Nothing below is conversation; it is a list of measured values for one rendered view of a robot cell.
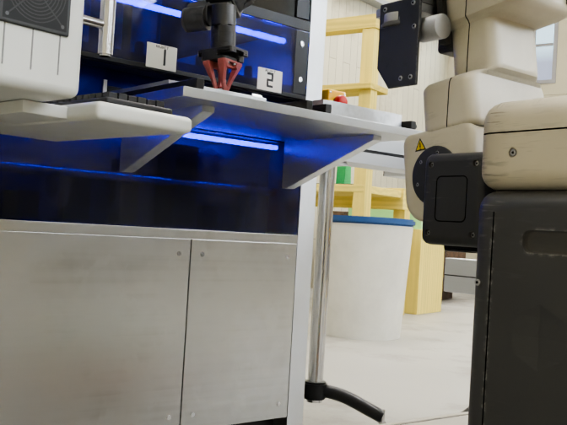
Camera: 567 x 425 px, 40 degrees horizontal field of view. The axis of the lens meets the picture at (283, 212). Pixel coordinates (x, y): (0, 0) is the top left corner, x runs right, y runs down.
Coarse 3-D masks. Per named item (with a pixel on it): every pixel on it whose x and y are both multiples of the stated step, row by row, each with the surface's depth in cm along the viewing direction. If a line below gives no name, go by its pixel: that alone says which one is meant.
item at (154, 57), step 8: (152, 48) 192; (160, 48) 193; (168, 48) 194; (176, 48) 196; (152, 56) 192; (160, 56) 193; (168, 56) 194; (176, 56) 196; (152, 64) 192; (160, 64) 193; (168, 64) 195
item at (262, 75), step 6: (258, 72) 212; (264, 72) 214; (270, 72) 215; (276, 72) 216; (282, 72) 218; (258, 78) 212; (264, 78) 214; (270, 78) 215; (276, 78) 216; (258, 84) 213; (264, 84) 214; (270, 84) 215; (276, 84) 216; (270, 90) 215; (276, 90) 216
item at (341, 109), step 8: (320, 104) 179; (336, 104) 180; (344, 104) 182; (336, 112) 181; (344, 112) 182; (352, 112) 184; (360, 112) 185; (368, 112) 187; (376, 112) 189; (384, 112) 190; (368, 120) 187; (376, 120) 189; (384, 120) 190; (392, 120) 192; (400, 120) 194
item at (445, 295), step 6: (444, 252) 750; (450, 252) 769; (456, 252) 791; (462, 252) 811; (444, 258) 751; (462, 258) 812; (444, 264) 752; (444, 270) 753; (444, 276) 754; (444, 294) 799; (450, 294) 819
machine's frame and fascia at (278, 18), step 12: (252, 12) 211; (264, 12) 214; (276, 12) 216; (288, 24) 219; (300, 24) 222; (108, 60) 184; (120, 60) 186; (156, 72) 195; (168, 72) 195; (180, 72) 197; (240, 84) 209; (288, 96) 219; (300, 96) 222
